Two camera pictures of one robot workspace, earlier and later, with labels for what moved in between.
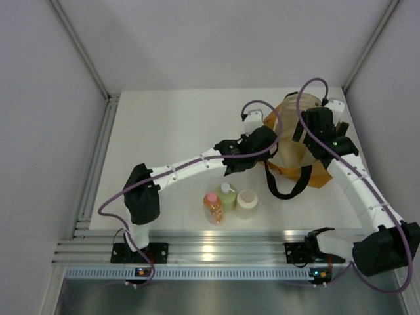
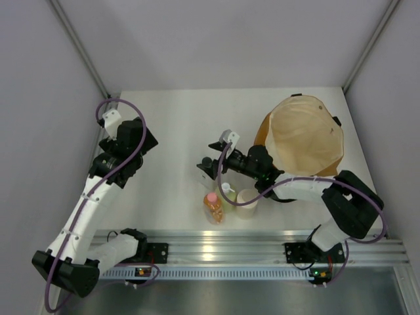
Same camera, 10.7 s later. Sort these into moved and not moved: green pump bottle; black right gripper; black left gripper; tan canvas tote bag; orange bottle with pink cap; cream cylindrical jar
Moved: black right gripper; black left gripper
Not moved: orange bottle with pink cap; green pump bottle; tan canvas tote bag; cream cylindrical jar
